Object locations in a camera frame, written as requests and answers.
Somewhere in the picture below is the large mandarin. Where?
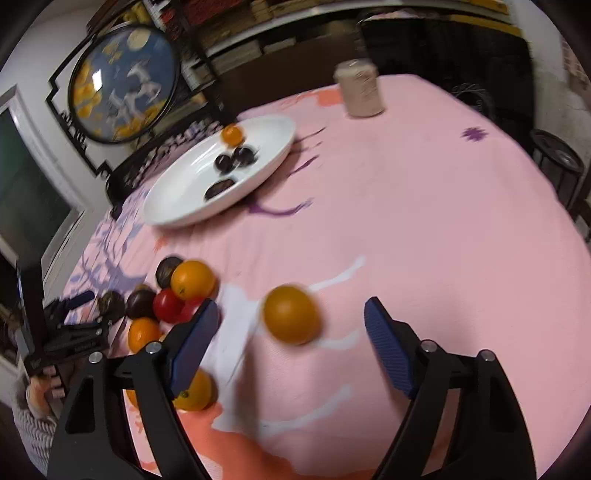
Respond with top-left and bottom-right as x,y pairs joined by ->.
128,318 -> 163,354

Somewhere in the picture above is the person's left forearm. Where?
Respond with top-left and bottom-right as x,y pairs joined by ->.
11,406 -> 58,476

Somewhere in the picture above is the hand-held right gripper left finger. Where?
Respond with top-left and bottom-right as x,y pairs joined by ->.
46,299 -> 222,480

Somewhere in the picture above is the round deer table screen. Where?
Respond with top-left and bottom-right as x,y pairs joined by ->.
45,21 -> 238,220

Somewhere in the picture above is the white plate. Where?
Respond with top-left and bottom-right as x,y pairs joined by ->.
143,115 -> 296,228

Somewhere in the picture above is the pink printed tablecloth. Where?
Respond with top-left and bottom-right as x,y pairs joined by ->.
60,74 -> 591,480

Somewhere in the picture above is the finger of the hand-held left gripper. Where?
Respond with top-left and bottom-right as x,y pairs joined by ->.
44,291 -> 97,319
44,316 -> 116,356

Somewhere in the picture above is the red cherry tomato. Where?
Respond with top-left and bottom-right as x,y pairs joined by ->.
152,289 -> 184,324

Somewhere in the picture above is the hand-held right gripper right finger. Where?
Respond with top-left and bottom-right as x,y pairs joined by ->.
364,296 -> 540,480

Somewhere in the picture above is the black round stool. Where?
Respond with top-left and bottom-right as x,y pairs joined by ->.
529,129 -> 587,208

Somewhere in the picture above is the beverage can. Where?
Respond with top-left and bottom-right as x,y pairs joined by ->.
333,59 -> 385,118

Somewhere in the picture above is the person's left hand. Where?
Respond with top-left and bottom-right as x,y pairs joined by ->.
14,364 -> 68,418

